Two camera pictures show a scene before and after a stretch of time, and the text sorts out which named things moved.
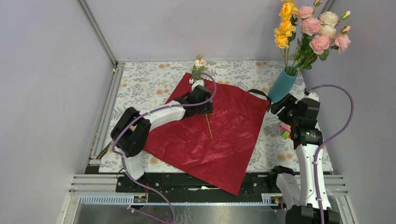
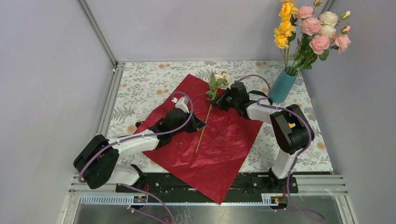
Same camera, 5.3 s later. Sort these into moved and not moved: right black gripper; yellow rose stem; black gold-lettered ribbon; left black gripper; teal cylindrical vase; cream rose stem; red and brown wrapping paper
Moved: red and brown wrapping paper; left black gripper; right black gripper
Not moved: teal cylindrical vase; black gold-lettered ribbon; cream rose stem; yellow rose stem
